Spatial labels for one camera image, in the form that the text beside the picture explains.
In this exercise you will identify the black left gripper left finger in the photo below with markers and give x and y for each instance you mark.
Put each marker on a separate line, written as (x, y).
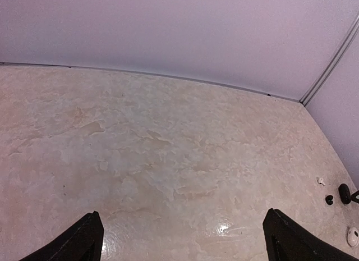
(81, 241)

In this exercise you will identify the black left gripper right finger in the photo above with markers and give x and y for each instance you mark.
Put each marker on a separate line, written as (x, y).
(287, 240)

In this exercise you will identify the black oval charging case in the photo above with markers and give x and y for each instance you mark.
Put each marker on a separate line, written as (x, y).
(344, 194)

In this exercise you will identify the black wireless earbud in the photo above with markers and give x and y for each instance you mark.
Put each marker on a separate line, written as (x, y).
(329, 199)

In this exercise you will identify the white earbud charging case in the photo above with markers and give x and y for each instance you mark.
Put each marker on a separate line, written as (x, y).
(352, 237)

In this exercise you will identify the white stem earbud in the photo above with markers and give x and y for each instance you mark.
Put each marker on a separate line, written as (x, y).
(320, 181)

